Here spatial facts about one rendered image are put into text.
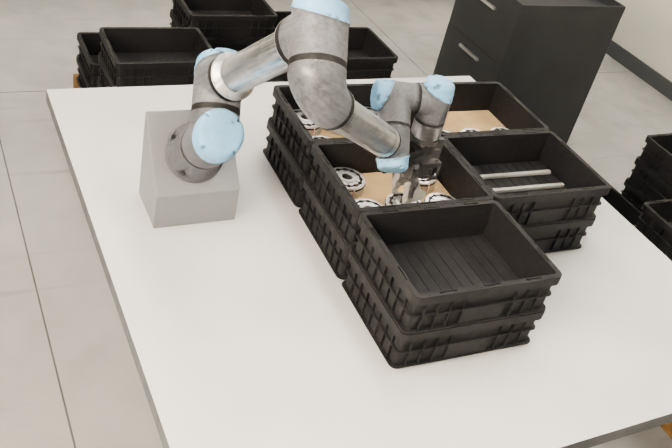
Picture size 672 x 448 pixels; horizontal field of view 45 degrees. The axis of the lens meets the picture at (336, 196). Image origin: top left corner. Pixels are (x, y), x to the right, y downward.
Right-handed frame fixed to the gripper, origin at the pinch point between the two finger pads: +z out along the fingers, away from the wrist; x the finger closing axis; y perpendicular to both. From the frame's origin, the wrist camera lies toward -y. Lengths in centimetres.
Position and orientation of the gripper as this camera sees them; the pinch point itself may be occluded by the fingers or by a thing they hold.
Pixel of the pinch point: (397, 200)
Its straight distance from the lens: 213.6
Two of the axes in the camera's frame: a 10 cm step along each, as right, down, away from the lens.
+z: -2.0, 8.0, 5.6
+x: -3.9, -5.9, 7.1
